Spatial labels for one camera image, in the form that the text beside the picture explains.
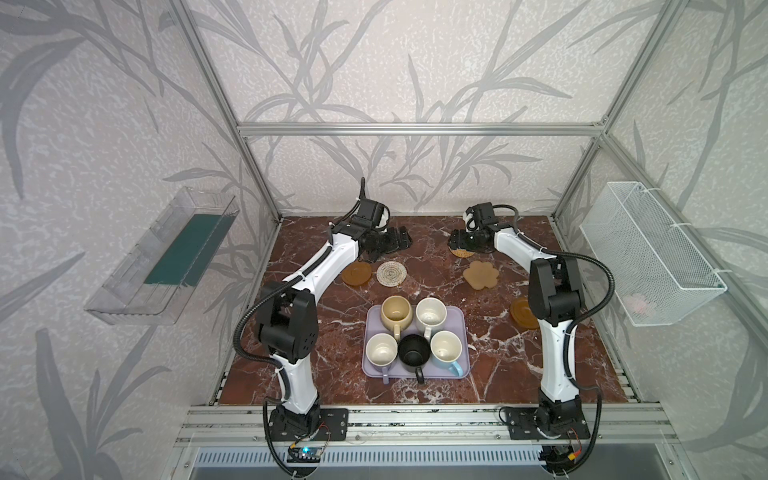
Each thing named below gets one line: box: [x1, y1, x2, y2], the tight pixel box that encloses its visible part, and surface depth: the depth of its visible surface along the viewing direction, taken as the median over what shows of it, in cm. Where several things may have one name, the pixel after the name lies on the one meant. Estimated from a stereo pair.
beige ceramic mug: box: [381, 295, 413, 341], surface depth 86 cm
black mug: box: [398, 333, 431, 385], surface depth 80 cm
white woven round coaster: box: [377, 261, 407, 288], surface depth 104 cm
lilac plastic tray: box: [362, 305, 470, 379], surface depth 83 cm
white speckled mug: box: [415, 297, 448, 341], surface depth 88 cm
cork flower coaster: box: [463, 260, 499, 291], surface depth 104 cm
